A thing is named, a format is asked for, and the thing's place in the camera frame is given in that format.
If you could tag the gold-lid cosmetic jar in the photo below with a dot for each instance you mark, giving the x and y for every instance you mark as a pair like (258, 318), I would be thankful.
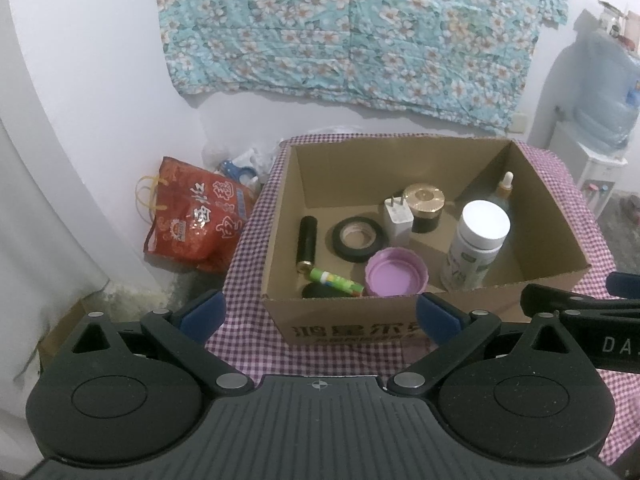
(424, 205)

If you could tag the purple plastic lid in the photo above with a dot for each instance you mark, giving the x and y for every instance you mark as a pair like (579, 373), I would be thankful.
(395, 275)

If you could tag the red printed bag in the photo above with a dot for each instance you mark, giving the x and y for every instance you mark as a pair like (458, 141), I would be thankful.
(200, 220)

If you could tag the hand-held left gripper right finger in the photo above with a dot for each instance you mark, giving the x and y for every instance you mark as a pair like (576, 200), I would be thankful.
(437, 316)

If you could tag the blue floral cloth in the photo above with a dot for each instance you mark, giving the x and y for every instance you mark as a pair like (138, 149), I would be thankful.
(350, 35)

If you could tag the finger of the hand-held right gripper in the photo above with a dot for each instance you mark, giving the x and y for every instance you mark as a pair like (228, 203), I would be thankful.
(550, 302)
(627, 285)

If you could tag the white bottle with green label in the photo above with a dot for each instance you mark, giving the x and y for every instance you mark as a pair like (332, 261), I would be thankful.
(475, 250)

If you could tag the white charger plug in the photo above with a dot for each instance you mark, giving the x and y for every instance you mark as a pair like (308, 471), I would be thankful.
(398, 222)

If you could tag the purple checked blanket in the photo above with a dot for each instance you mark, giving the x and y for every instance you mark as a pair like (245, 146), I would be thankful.
(245, 260)

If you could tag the flat cardboard piece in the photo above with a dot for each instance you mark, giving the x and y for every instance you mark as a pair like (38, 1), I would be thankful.
(60, 330)

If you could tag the white wall socket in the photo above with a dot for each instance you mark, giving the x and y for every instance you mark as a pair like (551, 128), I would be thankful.
(520, 124)

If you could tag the black tape roll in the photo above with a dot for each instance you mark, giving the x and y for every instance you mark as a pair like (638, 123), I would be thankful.
(342, 247)

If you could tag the black oval object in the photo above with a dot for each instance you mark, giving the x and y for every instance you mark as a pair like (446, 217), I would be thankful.
(320, 291)

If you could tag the black cylinder tube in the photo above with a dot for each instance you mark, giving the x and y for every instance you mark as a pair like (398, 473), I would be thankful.
(307, 242)

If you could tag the small dropper bottle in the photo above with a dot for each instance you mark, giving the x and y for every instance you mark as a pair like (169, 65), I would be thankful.
(505, 191)

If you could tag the white water dispenser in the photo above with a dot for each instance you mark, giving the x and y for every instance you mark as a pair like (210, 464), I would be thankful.
(575, 155)

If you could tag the green glue stick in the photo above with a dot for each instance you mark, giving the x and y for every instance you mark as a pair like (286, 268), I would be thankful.
(335, 280)

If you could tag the white plastic bag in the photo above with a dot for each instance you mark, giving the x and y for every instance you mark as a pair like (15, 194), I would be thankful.
(240, 162)

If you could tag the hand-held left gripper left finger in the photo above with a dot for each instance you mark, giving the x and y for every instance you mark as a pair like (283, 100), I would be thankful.
(202, 314)

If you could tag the brown cardboard box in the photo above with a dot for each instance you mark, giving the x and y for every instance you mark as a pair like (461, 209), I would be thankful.
(285, 316)

